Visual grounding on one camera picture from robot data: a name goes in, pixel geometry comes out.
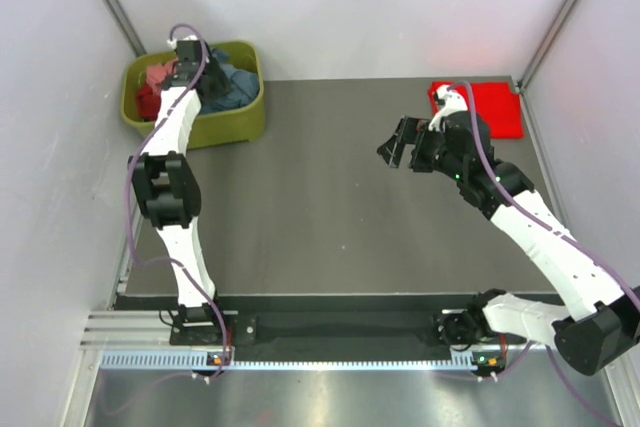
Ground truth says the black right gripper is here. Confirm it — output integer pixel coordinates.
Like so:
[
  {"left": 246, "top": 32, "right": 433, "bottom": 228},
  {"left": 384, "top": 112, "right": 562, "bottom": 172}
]
[{"left": 377, "top": 116, "right": 466, "bottom": 182}]

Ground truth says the blue-grey t-shirt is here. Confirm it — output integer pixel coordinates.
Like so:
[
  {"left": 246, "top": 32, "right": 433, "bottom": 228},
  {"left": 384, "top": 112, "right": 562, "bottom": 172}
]
[{"left": 200, "top": 48, "right": 261, "bottom": 115}]

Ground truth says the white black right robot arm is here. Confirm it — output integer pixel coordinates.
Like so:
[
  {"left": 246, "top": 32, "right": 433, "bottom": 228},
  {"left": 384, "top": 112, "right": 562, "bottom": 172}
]
[{"left": 377, "top": 82, "right": 639, "bottom": 376}]

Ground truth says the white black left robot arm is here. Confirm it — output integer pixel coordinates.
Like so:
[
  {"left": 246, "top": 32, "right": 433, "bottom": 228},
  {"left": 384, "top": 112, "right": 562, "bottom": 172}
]
[{"left": 126, "top": 34, "right": 230, "bottom": 353}]

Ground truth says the olive green plastic bin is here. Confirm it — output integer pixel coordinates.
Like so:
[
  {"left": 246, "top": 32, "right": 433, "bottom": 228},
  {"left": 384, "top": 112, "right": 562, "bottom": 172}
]
[{"left": 120, "top": 40, "right": 266, "bottom": 149}]

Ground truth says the pink t-shirt in bin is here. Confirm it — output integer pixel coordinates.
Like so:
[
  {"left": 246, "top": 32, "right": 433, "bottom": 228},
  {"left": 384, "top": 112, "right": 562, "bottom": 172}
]
[{"left": 146, "top": 59, "right": 176, "bottom": 96}]

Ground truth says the dark red t-shirt in bin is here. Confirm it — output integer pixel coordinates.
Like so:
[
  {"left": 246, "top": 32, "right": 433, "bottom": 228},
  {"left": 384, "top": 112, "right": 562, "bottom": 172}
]
[{"left": 135, "top": 83, "right": 161, "bottom": 122}]

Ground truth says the folded red t-shirt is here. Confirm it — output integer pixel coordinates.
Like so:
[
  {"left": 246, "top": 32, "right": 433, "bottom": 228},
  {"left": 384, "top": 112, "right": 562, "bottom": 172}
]
[{"left": 427, "top": 79, "right": 525, "bottom": 141}]

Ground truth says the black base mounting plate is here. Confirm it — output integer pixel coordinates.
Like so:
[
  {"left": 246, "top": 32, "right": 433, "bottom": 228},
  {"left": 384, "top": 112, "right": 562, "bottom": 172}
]
[{"left": 168, "top": 309, "right": 524, "bottom": 351}]

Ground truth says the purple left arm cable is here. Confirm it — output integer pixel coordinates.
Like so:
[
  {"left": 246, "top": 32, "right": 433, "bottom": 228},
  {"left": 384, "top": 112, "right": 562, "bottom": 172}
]
[{"left": 97, "top": 22, "right": 236, "bottom": 416}]

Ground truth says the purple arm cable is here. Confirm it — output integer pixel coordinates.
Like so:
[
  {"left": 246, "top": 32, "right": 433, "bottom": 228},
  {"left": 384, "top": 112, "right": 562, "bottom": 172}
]
[
  {"left": 97, "top": 22, "right": 236, "bottom": 416},
  {"left": 439, "top": 80, "right": 640, "bottom": 426}
]

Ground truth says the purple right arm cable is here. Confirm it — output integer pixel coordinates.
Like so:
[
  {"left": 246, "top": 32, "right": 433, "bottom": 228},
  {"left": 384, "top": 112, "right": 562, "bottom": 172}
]
[{"left": 439, "top": 80, "right": 640, "bottom": 426}]

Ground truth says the white slotted cable duct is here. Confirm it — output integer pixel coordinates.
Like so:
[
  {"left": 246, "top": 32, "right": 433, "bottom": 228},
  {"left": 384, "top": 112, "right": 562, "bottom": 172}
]
[{"left": 99, "top": 350, "right": 506, "bottom": 372}]

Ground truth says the right corner aluminium post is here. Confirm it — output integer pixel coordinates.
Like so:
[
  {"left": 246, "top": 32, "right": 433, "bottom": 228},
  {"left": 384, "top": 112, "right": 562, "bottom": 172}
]
[{"left": 515, "top": 0, "right": 581, "bottom": 93}]

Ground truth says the aluminium extrusion rail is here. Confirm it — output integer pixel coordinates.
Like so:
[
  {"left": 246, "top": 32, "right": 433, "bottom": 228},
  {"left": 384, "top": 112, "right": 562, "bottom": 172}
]
[{"left": 80, "top": 310, "right": 222, "bottom": 350}]

